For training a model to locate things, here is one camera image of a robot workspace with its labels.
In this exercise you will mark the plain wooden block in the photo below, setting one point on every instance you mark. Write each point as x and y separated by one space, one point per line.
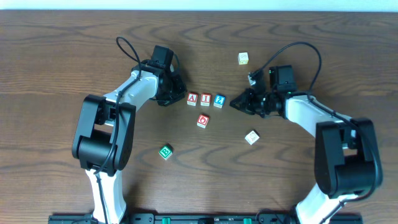
243 58
252 137

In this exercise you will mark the green letter B block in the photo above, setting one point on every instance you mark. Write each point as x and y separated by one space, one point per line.
165 152

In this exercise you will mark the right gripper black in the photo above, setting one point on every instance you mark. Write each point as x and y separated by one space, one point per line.
254 102

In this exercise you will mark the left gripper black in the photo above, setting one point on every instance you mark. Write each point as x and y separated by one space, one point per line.
175 90

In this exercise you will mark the red apple picture block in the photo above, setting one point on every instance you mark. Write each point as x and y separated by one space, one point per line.
203 120

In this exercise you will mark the black mounting rail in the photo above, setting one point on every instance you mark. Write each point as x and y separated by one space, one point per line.
148 218

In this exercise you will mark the red letter I block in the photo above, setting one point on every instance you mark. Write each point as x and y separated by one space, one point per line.
205 99

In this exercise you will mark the plain wooden block near right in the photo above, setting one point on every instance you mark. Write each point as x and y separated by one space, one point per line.
252 137

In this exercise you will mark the blue number 2 block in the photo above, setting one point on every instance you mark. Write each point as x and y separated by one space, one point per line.
219 101

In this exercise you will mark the plain wooden block far right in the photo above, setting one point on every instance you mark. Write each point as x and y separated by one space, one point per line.
243 58

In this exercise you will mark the red letter A block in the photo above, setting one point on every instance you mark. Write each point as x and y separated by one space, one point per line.
192 99

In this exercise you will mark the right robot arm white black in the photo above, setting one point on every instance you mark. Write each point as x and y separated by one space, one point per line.
347 165

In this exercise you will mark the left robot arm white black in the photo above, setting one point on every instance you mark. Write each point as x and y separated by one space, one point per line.
105 130

